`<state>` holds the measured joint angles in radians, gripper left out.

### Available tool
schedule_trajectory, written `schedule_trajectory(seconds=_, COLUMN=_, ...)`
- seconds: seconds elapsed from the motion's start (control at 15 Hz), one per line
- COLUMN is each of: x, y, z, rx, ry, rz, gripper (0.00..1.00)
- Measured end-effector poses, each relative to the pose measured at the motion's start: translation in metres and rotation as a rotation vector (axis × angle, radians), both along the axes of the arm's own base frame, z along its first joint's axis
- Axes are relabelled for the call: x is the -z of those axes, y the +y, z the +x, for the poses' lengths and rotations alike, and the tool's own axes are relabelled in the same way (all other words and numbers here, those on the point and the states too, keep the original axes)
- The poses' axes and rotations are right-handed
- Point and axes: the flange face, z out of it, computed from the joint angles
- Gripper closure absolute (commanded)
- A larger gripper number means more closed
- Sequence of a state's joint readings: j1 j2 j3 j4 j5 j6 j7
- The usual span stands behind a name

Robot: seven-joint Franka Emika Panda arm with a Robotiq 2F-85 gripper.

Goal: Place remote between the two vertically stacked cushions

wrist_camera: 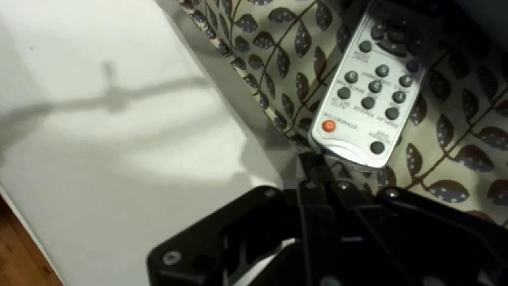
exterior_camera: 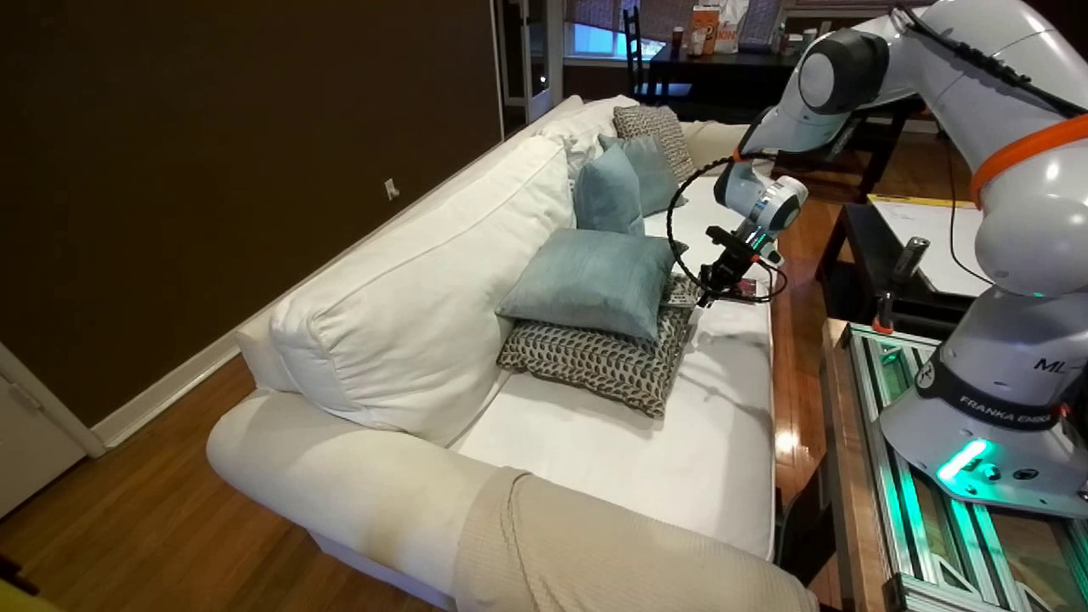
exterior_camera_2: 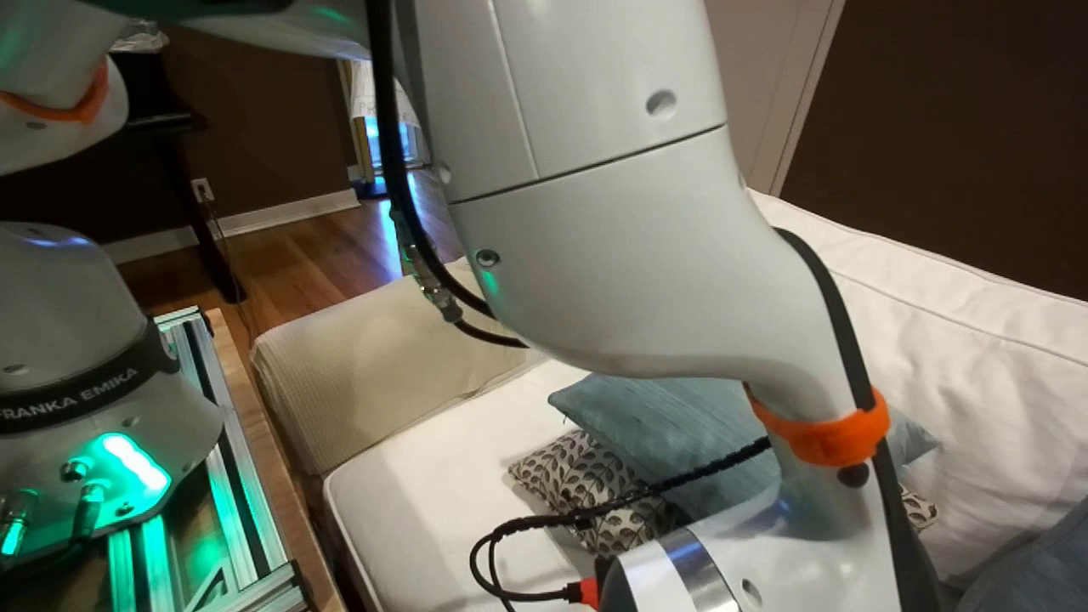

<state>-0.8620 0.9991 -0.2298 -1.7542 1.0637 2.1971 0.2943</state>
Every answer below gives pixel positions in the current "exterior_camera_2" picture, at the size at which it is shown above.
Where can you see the white wall outlet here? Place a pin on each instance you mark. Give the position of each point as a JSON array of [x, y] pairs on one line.
[[203, 189]]

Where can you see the teal velvet cushion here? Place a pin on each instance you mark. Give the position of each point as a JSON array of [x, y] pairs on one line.
[[1037, 566], [668, 430]]

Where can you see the leaf patterned cushion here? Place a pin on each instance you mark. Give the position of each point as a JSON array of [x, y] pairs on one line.
[[580, 481]]

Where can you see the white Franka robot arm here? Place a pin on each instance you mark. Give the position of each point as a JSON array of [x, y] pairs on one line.
[[589, 226]]

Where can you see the black side table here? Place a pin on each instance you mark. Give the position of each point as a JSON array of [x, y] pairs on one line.
[[158, 156]]

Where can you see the beige sofa armrest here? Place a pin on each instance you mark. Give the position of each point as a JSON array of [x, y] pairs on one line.
[[362, 361]]

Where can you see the white door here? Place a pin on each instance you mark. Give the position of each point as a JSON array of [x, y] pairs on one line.
[[782, 79]]

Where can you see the white sofa seat cushion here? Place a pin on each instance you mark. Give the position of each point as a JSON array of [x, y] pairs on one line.
[[411, 521]]

